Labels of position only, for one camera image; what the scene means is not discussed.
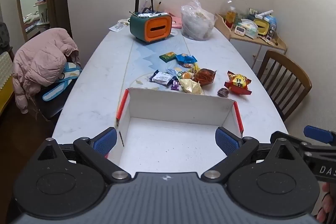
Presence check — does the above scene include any wooden chair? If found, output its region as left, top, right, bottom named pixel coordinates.
left=257, top=49, right=313, bottom=122

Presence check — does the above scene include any wooden corner shelf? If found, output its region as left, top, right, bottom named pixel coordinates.
left=215, top=13, right=288, bottom=55

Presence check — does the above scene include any white and red cardboard box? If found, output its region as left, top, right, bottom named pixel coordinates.
left=106, top=88, right=244, bottom=174

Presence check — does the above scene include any white tube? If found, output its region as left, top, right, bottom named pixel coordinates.
left=256, top=10, right=274, bottom=19

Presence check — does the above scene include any blue snack packet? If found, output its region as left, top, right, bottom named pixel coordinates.
left=175, top=53, right=197, bottom=65

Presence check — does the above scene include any printed paper sheet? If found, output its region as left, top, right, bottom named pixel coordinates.
left=109, top=22, right=130, bottom=32

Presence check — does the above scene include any yellow stool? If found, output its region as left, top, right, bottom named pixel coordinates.
left=0, top=52, right=15, bottom=114

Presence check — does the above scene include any pale yellow snack packet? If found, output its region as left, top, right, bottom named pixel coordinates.
left=179, top=78, right=205, bottom=95

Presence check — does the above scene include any clear plastic bag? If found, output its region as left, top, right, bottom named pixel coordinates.
left=181, top=0, right=218, bottom=41

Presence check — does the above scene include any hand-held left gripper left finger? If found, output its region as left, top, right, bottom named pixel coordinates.
left=38, top=127, right=132, bottom=184

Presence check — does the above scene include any person's right hand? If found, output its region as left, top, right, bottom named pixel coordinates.
left=316, top=183, right=336, bottom=223

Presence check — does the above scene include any pink puffer jacket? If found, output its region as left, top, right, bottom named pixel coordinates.
left=13, top=28, right=79, bottom=114

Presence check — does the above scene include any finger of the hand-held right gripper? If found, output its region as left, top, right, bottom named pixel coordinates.
left=304, top=126, right=336, bottom=146
left=270, top=131, right=315, bottom=153

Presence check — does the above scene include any red-brown foil snack packet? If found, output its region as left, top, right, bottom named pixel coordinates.
left=194, top=68, right=217, bottom=86

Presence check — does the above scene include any yellow tissue box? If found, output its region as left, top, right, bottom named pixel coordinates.
left=252, top=18, right=271, bottom=36

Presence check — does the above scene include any red and yellow snack packet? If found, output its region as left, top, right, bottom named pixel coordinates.
left=224, top=71, right=252, bottom=96

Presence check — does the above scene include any bottle of yellow liquid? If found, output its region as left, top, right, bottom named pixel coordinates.
left=225, top=6, right=237, bottom=29

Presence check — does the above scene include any black chair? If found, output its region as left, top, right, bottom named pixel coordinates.
left=34, top=56, right=82, bottom=122

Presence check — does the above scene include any green snack packet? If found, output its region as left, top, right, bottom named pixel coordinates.
left=159, top=51, right=177, bottom=62

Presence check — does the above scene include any orange and green tissue box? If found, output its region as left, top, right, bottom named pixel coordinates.
left=129, top=11, right=173, bottom=44

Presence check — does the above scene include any blue and white bag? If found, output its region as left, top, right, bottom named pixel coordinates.
left=42, top=61, right=82, bottom=102

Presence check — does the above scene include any round cake packet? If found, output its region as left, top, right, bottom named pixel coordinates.
left=176, top=70, right=195, bottom=81

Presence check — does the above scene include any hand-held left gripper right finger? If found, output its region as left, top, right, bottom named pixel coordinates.
left=201, top=127, right=297, bottom=184

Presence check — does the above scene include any white and navy snack packet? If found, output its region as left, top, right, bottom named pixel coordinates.
left=149, top=70, right=174, bottom=86

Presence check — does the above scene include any tissue pack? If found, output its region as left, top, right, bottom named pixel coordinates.
left=240, top=19, right=259, bottom=39

